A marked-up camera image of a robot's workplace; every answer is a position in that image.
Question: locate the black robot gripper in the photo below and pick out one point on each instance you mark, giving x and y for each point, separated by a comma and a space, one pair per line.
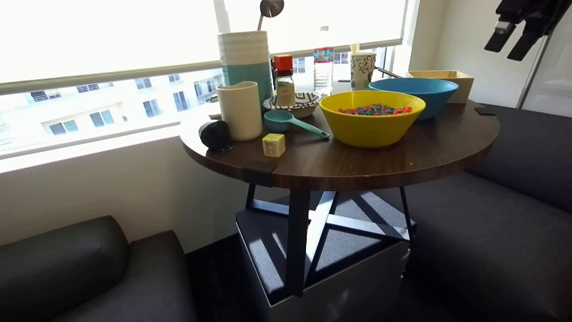
533, 15

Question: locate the blue bowl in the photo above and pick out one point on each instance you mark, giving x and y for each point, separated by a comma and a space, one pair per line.
420, 95

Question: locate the yellow bowl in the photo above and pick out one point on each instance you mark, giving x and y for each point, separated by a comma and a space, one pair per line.
368, 131

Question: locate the light wooden box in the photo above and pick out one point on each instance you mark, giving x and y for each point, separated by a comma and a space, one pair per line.
465, 88

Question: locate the small flat black object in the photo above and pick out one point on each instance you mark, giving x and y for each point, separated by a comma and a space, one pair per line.
485, 112

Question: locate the patterned paper cup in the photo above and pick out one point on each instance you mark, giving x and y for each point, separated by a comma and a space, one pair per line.
361, 70

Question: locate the colourful candies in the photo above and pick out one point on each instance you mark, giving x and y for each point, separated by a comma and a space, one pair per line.
376, 110

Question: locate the clear water bottle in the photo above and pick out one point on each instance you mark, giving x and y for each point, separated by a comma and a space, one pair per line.
322, 69

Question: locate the dark grey fabric sofa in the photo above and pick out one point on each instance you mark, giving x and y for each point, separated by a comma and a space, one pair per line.
501, 239

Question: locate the patterned shallow dish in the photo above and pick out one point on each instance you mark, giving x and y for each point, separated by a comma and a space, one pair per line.
304, 108

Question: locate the red lidded jar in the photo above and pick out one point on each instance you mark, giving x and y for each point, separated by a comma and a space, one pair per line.
283, 65

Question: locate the small beige jar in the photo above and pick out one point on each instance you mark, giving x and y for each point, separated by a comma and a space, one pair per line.
286, 92

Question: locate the metal ladle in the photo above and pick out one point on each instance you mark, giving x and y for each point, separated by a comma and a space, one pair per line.
270, 8

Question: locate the teal measuring scoop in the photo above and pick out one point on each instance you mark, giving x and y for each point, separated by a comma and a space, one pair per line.
279, 120

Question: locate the yellow cube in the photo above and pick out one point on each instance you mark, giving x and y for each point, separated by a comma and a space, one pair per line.
274, 145

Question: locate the white and teal canister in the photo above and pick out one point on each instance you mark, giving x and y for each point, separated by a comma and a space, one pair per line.
243, 56

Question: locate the cream cylindrical cup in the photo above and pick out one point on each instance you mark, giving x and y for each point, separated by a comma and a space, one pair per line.
242, 113

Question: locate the black round object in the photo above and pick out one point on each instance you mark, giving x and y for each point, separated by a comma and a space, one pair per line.
215, 135

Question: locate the black leather sofa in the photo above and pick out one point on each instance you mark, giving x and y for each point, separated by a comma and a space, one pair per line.
77, 274

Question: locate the white window frame post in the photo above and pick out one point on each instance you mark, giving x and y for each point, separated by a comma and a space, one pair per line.
222, 15

